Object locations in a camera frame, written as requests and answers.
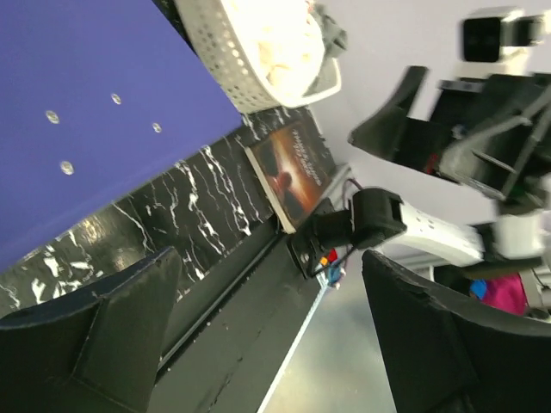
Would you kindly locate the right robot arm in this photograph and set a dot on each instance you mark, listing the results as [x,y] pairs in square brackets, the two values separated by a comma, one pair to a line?
[513,240]

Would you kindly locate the white plastic basket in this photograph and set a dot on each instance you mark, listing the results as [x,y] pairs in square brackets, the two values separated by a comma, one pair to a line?
[216,42]

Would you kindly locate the dark brown book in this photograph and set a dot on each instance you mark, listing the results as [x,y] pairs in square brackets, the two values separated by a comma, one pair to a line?
[295,168]

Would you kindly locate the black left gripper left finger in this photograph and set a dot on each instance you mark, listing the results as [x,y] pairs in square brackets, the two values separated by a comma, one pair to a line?
[96,349]

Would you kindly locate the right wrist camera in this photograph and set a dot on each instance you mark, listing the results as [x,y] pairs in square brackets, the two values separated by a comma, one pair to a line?
[499,40]

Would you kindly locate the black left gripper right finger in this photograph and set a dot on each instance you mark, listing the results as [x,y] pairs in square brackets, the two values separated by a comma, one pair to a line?
[446,352]

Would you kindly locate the pink and blue object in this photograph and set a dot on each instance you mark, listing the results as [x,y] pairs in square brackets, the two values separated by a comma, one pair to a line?
[504,293]

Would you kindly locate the blue ring binder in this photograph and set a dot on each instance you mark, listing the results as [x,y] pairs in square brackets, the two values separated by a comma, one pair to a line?
[97,98]

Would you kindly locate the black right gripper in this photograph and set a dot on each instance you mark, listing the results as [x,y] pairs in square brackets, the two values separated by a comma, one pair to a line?
[490,135]

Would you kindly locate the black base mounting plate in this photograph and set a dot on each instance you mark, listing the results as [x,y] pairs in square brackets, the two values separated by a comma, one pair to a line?
[232,364]

